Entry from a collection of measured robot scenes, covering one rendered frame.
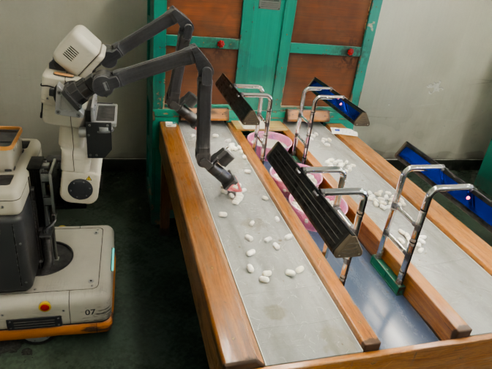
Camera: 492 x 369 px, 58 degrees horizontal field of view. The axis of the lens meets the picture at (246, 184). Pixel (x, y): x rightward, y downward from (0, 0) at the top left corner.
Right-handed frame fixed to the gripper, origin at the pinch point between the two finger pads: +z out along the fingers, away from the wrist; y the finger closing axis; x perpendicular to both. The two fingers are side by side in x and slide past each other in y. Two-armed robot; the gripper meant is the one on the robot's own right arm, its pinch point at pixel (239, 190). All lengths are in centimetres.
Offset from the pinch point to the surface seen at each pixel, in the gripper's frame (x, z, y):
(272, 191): -10.3, 10.7, -2.9
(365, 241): -26, 38, -37
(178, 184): 17.7, -20.6, 7.1
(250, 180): -4.4, 7.8, 13.1
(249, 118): -25.5, -18.1, 9.4
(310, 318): 0, 3, -79
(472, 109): -173, 211, 160
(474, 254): -54, 60, -59
